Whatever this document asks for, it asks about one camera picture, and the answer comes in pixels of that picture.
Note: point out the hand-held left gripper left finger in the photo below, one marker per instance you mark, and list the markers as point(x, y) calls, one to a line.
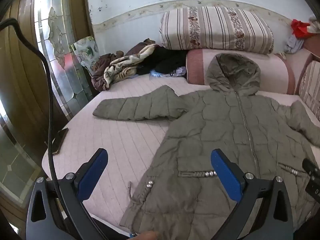
point(93, 175)

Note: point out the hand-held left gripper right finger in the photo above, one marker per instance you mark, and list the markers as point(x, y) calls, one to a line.
point(225, 175)

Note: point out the olive green hooded puffer jacket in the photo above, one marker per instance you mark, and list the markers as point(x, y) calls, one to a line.
point(212, 130)

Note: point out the pink quilted bed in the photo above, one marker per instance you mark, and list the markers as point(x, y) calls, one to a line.
point(112, 135)

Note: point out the black smartphone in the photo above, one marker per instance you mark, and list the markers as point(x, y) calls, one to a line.
point(60, 140)

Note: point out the striped fringed cushion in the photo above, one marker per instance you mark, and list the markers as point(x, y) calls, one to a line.
point(311, 87)

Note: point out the brown beige patterned blanket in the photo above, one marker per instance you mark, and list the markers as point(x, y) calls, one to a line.
point(120, 67)

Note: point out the pink bolster pillow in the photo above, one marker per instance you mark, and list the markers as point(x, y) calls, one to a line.
point(272, 70)

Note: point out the blue plastic bag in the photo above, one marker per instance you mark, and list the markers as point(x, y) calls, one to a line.
point(156, 74)

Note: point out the leaded glass door panel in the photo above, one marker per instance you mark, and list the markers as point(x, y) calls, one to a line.
point(57, 55)

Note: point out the black clothing pile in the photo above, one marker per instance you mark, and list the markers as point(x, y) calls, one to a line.
point(165, 60)

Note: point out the reddish brown wooden furniture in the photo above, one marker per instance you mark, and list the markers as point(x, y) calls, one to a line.
point(312, 46)

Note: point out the grey blue cloth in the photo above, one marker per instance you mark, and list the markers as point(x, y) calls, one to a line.
point(293, 45)

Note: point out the striped floral folded quilt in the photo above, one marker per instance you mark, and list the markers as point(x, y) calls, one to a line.
point(215, 27)

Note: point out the red cloth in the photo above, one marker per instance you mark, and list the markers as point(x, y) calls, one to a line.
point(300, 28)

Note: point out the pale crumpled cloth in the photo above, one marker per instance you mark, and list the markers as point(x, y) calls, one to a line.
point(315, 23)

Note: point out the brown wooden door frame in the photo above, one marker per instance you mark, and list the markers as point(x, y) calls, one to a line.
point(22, 80)

